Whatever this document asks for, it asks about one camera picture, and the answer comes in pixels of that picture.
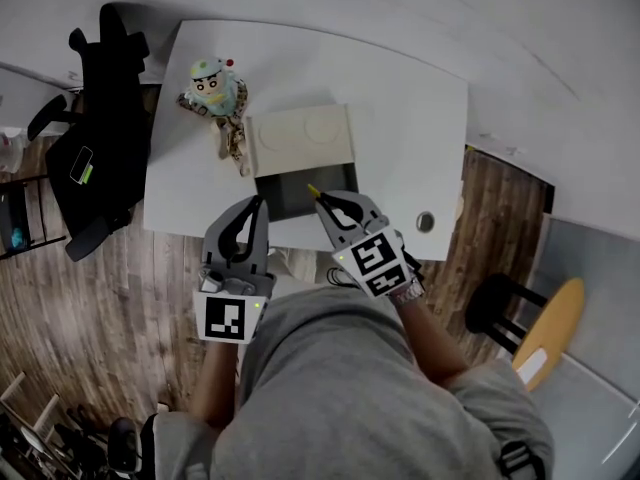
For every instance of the cartoon doll with teal hat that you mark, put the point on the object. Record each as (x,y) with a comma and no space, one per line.
(215,90)

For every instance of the white box with lid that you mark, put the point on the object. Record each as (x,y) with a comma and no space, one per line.
(305,140)

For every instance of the person's right forearm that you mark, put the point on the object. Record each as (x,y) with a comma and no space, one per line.
(430,340)

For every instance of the black and white rounded device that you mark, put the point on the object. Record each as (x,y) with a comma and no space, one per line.
(124,445)

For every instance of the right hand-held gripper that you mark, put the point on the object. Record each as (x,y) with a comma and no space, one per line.
(372,255)

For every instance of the black metal shelf rack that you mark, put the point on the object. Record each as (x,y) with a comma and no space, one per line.
(20,218)

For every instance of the black stool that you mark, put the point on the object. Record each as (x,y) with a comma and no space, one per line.
(492,303)

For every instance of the round yellow wooden board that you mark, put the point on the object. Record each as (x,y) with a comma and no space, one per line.
(557,325)

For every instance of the small yellow item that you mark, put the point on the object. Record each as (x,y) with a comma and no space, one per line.
(313,190)

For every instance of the black office chair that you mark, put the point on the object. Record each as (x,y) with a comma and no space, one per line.
(107,133)

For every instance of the person's grey sweatshirt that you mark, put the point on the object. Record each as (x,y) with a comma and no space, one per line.
(350,393)

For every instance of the white label sticker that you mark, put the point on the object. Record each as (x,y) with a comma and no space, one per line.
(531,367)

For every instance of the light wooden rack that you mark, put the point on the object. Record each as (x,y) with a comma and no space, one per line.
(27,408)

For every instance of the person's left forearm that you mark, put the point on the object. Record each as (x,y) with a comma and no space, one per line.
(215,383)

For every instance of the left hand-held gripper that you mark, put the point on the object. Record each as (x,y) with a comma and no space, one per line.
(227,318)

